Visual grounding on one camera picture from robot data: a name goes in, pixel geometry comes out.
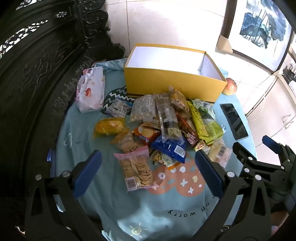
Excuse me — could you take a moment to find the clear round biscuit packet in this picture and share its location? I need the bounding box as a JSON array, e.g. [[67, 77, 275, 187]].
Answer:
[[129, 94, 158, 123]]

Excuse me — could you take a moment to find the yellow black cartoon packet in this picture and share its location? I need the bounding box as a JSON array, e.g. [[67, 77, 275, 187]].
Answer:
[[150, 150, 182, 168]]

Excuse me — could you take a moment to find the blue snack packet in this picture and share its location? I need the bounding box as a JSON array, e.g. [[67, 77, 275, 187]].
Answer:
[[151, 134, 188, 164]]

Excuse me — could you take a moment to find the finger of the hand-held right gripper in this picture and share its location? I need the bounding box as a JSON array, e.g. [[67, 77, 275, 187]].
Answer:
[[262, 136, 296, 167], [232, 142, 258, 172]]

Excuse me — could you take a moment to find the pink cracker packet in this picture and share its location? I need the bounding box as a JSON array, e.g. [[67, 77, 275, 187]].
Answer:
[[114, 146, 156, 192]]

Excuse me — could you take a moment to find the orange chips packet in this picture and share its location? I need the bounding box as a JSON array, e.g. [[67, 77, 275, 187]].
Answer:
[[132, 122, 162, 143]]

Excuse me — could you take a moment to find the black smartphone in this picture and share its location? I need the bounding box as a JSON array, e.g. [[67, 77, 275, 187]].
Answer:
[[220, 103, 249, 141]]

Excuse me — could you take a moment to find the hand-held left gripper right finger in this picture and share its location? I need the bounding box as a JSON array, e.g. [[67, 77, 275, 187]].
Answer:
[[192, 150, 272, 241]]

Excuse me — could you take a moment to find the framed landscape painting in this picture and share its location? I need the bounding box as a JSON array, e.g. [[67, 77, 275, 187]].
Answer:
[[222, 0, 296, 72]]

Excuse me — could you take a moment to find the light blue printed tablecloth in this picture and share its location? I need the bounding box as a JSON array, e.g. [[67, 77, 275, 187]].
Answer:
[[55, 58, 257, 241]]

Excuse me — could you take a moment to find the yellow chip packet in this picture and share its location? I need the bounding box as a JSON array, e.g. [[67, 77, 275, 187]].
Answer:
[[93, 117, 129, 138]]

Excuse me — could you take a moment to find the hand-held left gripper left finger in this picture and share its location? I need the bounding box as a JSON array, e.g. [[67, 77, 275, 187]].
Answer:
[[23, 150, 103, 241]]

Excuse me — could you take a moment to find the yellow cardboard box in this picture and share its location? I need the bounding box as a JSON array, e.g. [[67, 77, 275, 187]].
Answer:
[[124, 43, 227, 102]]

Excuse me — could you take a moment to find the red apple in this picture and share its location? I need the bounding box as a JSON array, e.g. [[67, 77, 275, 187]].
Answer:
[[222, 78, 238, 96]]

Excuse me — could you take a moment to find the long yellow snack packet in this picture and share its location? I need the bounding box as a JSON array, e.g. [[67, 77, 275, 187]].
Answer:
[[187, 100, 214, 145]]

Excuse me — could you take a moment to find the floral plastic bag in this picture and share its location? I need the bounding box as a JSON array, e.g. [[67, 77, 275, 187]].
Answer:
[[75, 67, 105, 113]]

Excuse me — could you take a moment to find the green snack packet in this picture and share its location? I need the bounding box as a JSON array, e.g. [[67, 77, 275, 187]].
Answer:
[[192, 98, 224, 139]]

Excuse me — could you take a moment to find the white cabinet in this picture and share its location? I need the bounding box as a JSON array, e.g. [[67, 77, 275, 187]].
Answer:
[[245, 74, 296, 149]]

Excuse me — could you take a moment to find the dark carved wooden furniture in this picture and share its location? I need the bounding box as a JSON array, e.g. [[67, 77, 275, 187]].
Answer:
[[0, 0, 126, 241]]

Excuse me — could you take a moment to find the cardboard corner protector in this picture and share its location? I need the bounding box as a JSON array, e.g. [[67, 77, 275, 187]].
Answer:
[[217, 35, 233, 53]]

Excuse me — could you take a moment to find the pale rice cracker packet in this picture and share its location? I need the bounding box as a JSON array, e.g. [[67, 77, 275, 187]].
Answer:
[[208, 138, 232, 168]]

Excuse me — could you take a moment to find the red snack packet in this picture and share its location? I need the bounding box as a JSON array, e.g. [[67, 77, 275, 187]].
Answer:
[[177, 113, 200, 150]]

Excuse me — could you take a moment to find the small silver snack packet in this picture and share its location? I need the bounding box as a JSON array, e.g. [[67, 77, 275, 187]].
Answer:
[[107, 97, 133, 117]]

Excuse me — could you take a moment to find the clear fried snack packet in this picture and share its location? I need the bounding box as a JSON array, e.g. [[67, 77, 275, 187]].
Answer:
[[110, 131, 144, 153]]

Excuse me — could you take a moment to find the white cable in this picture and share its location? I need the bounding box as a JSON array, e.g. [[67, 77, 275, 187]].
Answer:
[[245, 76, 273, 116]]

